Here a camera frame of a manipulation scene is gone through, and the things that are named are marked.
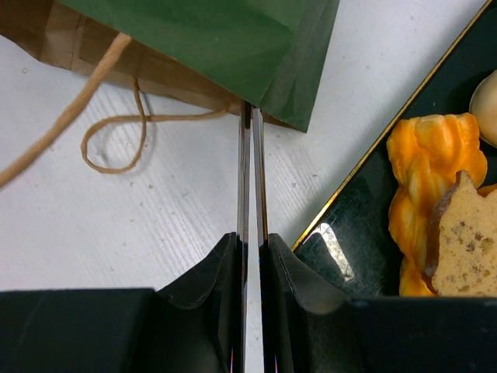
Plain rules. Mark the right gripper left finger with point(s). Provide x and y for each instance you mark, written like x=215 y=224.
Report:
x=193 y=324

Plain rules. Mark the metal tongs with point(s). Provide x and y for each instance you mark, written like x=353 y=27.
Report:
x=252 y=237

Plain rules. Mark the round yellow fake bun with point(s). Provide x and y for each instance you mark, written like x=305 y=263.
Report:
x=484 y=108

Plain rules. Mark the green brown paper bag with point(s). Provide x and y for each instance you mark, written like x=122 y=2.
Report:
x=214 y=54

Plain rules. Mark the dark green tray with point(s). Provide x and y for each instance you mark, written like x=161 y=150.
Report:
x=348 y=242

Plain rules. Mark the beige fake toast slice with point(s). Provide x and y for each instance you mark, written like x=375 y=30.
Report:
x=461 y=242

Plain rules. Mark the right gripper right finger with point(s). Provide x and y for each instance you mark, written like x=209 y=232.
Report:
x=311 y=326

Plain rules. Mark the orange twisted fake bread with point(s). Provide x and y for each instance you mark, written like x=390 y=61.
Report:
x=425 y=154

